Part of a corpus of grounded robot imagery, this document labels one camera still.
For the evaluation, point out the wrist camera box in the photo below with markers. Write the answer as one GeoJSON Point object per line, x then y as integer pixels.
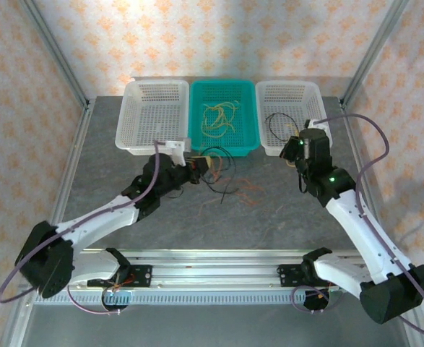
{"type": "Point", "coordinates": [318, 125]}
{"type": "Point", "coordinates": [177, 150]}

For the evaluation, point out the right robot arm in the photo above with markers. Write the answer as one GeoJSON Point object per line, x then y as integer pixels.
{"type": "Point", "coordinates": [359, 235]}

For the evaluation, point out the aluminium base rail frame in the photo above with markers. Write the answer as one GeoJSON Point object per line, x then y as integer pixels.
{"type": "Point", "coordinates": [215, 271]}

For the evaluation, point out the teal plastic mesh basket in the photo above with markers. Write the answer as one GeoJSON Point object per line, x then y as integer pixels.
{"type": "Point", "coordinates": [233, 90]}

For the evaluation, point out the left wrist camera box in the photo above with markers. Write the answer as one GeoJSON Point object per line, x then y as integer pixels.
{"type": "Point", "coordinates": [177, 150]}

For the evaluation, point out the white plastic mesh basket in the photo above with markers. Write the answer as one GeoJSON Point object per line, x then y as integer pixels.
{"type": "Point", "coordinates": [150, 119]}
{"type": "Point", "coordinates": [291, 94]}

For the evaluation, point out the aluminium table side rail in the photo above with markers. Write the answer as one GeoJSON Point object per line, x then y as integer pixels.
{"type": "Point", "coordinates": [78, 133]}
{"type": "Point", "coordinates": [352, 144]}

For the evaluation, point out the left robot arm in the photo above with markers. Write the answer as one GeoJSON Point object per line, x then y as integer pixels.
{"type": "Point", "coordinates": [99, 220]}

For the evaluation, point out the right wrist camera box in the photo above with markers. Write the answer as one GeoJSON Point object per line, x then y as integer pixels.
{"type": "Point", "coordinates": [318, 125]}

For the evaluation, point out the aluminium frame post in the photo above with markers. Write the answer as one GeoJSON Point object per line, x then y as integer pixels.
{"type": "Point", "coordinates": [372, 54]}
{"type": "Point", "coordinates": [54, 54]}

